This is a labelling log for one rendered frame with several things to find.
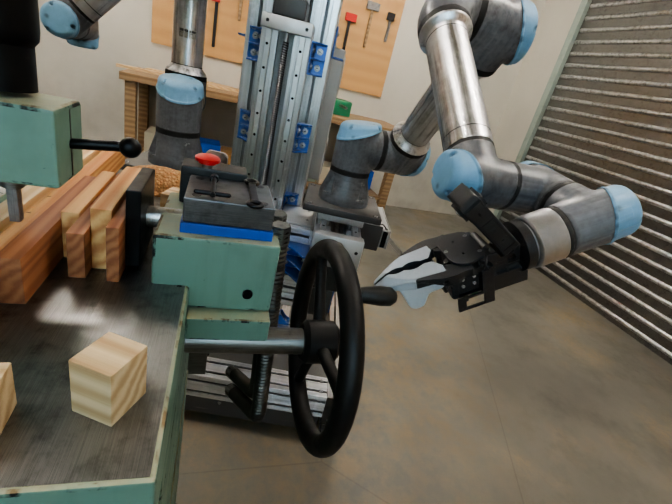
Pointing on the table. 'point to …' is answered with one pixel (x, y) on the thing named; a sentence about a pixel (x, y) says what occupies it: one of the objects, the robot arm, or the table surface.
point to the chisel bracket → (38, 140)
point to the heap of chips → (166, 177)
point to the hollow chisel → (15, 205)
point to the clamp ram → (141, 215)
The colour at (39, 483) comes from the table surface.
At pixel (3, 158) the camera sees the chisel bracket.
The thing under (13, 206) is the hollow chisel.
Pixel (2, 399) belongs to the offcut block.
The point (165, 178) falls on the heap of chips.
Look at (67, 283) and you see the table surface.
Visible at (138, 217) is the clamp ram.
